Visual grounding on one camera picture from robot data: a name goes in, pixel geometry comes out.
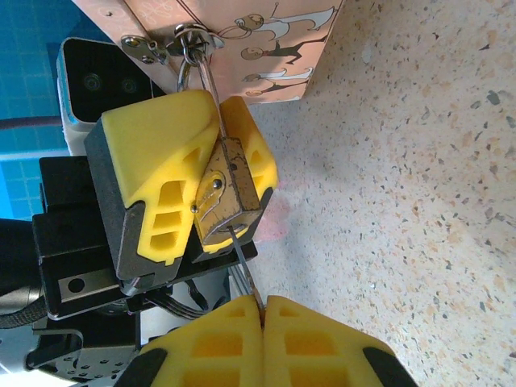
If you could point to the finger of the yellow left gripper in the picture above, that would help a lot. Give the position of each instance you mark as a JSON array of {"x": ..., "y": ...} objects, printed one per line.
[
  {"x": 153, "y": 137},
  {"x": 258, "y": 157}
]

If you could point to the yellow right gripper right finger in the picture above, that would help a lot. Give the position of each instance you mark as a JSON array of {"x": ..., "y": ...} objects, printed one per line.
[{"x": 346, "y": 354}]

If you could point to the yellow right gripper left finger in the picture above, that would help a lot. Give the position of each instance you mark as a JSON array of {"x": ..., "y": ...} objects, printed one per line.
[{"x": 225, "y": 322}]

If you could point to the brass padlock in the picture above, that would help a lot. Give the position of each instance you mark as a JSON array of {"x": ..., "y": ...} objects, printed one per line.
[{"x": 234, "y": 177}]

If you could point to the silver key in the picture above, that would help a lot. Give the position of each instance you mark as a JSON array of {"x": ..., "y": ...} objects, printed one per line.
[{"x": 242, "y": 258}]

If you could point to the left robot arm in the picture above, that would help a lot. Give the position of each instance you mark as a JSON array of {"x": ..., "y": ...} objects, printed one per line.
[{"x": 92, "y": 363}]

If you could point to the silver metal hasp latch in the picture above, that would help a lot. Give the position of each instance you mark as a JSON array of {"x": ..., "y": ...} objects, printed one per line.
[{"x": 137, "y": 44}]

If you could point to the pink wedding cartoon tin box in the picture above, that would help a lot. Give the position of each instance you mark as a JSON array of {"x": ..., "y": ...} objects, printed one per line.
[{"x": 262, "y": 24}]

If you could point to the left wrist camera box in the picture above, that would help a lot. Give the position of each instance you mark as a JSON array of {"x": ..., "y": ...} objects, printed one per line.
[{"x": 109, "y": 80}]

